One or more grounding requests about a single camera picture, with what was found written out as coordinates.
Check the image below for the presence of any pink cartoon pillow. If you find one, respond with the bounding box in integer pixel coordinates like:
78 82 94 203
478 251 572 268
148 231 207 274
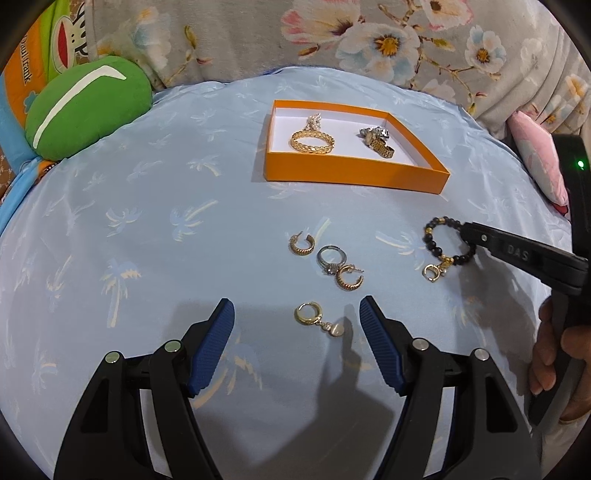
507 111 569 215

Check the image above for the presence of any pearl crystal brooch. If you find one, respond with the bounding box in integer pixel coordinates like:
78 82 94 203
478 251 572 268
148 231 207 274
304 113 322 132

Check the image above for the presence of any gold twisted bangle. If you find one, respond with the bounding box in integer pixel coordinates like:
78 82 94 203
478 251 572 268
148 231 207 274
289 130 335 155

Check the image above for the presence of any silver stone ring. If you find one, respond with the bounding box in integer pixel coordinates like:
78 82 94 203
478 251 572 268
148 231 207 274
315 245 347 276

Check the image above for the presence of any silver wristwatch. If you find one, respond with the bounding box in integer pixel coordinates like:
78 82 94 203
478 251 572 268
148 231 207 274
359 126 390 141

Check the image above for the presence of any gold earring with disc drop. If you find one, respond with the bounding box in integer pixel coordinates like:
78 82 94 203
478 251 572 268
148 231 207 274
422 257 453 283

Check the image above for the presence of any colourful cartoon bedsheet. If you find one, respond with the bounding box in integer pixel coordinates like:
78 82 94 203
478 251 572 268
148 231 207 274
1 1 88 227

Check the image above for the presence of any gold wristwatch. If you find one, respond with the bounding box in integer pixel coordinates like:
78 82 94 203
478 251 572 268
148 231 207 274
361 134 394 159

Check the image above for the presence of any orange shallow box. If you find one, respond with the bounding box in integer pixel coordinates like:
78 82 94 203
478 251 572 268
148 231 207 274
263 100 450 194

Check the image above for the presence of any right hand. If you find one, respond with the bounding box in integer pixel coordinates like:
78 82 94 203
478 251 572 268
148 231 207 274
528 297 591 423

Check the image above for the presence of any grey floral blanket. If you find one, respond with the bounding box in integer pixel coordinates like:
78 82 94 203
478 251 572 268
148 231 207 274
85 0 590 137

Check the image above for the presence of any light blue palm-print sheet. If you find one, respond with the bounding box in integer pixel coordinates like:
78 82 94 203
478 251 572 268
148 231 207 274
1 67 571 479

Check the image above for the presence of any gold hoop earring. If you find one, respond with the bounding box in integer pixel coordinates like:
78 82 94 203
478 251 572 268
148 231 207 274
288 231 315 256
335 264 365 291

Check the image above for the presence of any gold earring with pearl drop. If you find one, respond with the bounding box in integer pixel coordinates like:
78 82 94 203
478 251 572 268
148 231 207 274
294 301 345 338

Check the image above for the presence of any green plush cushion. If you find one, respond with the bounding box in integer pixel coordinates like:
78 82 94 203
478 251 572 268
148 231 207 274
25 56 152 161

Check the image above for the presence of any black bead bracelet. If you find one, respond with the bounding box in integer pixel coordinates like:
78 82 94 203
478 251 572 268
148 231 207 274
423 215 478 269

